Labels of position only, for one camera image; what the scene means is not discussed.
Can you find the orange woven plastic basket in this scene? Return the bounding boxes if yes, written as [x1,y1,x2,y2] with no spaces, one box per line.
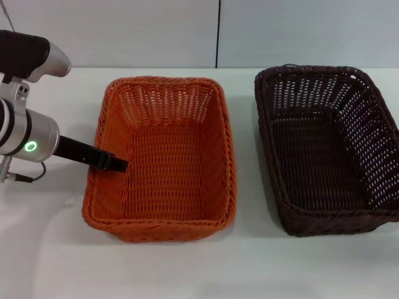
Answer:
[81,75,236,244]

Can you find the grey cable with metal plug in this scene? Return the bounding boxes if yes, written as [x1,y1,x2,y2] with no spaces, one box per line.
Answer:
[0,155,47,184]

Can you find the dark brown woven plastic basket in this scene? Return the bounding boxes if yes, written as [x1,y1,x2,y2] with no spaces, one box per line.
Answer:
[254,64,399,238]

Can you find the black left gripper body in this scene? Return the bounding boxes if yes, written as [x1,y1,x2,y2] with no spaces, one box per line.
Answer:
[52,136,107,171]

